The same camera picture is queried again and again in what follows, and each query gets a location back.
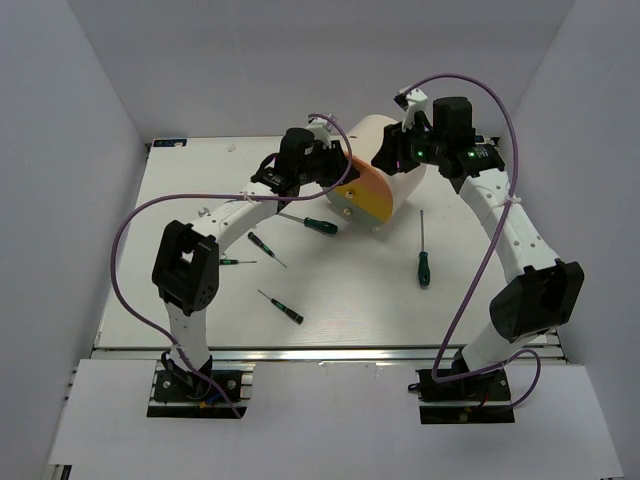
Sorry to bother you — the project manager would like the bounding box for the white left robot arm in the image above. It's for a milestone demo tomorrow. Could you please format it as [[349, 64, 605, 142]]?
[[152, 126, 360, 399]]

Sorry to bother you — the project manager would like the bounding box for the large green screwdriver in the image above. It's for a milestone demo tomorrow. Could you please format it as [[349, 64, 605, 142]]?
[[417, 210, 431, 289], [278, 212, 339, 235]]

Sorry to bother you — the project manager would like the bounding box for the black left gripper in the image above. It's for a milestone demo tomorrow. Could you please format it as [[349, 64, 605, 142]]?
[[296, 140, 360, 188]]

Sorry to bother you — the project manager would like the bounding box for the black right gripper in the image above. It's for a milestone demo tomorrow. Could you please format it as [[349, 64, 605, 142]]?
[[371, 115, 446, 176]]

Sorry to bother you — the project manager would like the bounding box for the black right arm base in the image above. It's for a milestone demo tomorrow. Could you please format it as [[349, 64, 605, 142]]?
[[407, 369, 515, 425]]

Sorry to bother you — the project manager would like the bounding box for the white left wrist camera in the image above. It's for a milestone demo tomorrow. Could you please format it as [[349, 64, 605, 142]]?
[[306, 114, 335, 146]]

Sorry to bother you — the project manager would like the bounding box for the yellow drawer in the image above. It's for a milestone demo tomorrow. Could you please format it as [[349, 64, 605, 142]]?
[[333, 181, 393, 223]]

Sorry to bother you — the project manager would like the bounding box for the orange top drawer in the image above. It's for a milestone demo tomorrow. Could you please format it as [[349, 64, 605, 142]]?
[[354, 156, 390, 188]]

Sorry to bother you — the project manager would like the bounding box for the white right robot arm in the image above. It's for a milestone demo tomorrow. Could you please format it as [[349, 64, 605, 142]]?
[[372, 89, 584, 399]]

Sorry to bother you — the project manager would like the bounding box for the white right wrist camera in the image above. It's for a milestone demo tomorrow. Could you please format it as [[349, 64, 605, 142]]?
[[394, 87, 428, 132]]

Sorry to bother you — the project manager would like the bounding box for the blue label sticker left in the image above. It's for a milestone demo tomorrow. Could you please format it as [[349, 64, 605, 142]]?
[[152, 139, 187, 148]]

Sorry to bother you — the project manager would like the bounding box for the small black precision screwdriver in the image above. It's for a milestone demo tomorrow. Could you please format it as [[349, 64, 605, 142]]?
[[219, 258, 257, 266]]

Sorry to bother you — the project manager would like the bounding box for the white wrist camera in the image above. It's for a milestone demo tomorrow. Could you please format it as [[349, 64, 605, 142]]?
[[394, 87, 428, 132], [306, 114, 335, 146]]

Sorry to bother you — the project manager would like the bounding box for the cream round drawer cabinet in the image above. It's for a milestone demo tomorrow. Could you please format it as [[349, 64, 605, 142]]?
[[347, 115, 426, 228]]

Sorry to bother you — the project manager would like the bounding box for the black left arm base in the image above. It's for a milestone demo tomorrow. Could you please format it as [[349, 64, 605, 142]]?
[[146, 352, 250, 419]]

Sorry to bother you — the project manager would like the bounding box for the small precision screwdriver front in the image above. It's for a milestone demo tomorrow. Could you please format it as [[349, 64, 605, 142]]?
[[258, 289, 304, 325]]

